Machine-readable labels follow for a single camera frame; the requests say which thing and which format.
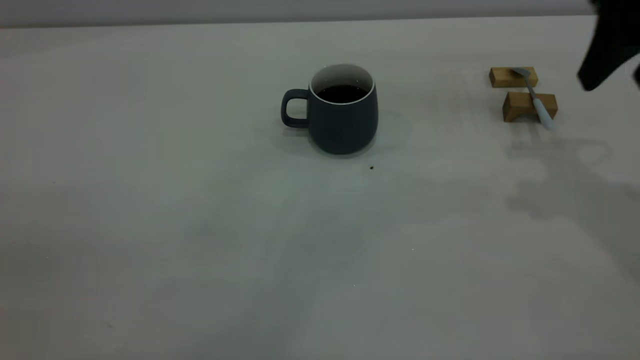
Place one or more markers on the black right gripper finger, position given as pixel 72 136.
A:
pixel 612 40
pixel 638 76

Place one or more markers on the dark grey ceramic mug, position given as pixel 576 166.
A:
pixel 342 127

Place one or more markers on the arched wooden block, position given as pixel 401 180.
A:
pixel 520 104

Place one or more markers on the flat rectangular wooden block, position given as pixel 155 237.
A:
pixel 502 79

